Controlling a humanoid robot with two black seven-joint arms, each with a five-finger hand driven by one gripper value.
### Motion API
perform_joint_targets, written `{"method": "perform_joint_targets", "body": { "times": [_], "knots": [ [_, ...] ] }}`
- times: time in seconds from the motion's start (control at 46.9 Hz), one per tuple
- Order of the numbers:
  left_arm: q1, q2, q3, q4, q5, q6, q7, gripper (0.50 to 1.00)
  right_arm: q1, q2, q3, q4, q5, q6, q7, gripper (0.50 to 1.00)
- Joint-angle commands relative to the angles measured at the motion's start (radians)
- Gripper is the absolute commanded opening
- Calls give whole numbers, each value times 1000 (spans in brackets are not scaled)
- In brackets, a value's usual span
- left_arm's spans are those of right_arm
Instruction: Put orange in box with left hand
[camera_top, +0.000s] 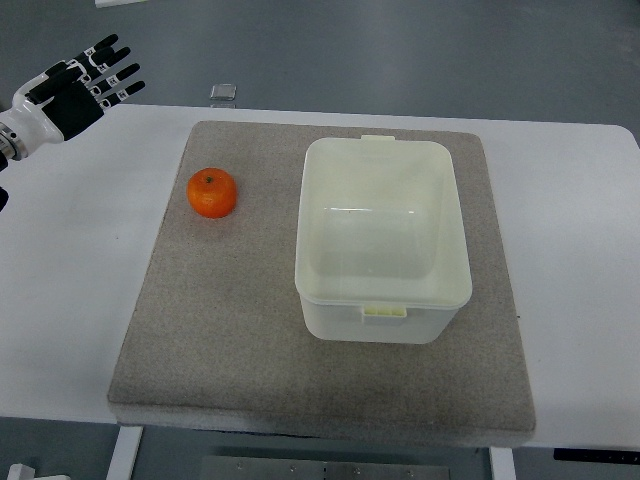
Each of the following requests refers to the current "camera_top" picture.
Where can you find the black table control panel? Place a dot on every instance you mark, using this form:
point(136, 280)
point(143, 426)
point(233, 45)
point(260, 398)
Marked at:
point(621, 457)

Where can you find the white table leg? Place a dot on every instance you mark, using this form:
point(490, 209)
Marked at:
point(125, 453)
point(502, 463)

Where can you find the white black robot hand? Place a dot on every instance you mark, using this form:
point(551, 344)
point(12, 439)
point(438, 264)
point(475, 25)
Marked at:
point(71, 95)

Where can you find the white object bottom left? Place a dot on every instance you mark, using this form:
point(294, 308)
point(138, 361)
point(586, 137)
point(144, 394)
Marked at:
point(20, 472)

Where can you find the grey felt mat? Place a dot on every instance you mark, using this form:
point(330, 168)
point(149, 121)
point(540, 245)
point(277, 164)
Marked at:
point(217, 339)

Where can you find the small clear floor plate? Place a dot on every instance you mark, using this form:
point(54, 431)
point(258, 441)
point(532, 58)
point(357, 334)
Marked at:
point(223, 92)

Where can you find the white plastic box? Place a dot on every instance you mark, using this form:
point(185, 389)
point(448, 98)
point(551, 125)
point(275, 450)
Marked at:
point(381, 252)

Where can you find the white right table leg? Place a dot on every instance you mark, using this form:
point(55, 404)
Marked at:
point(502, 463)

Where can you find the white left table leg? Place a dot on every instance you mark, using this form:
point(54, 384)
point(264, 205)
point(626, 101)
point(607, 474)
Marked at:
point(125, 453)

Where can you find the orange fruit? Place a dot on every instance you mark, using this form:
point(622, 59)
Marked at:
point(212, 193)

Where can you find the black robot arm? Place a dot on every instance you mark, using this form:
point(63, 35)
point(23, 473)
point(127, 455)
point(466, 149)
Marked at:
point(12, 148)

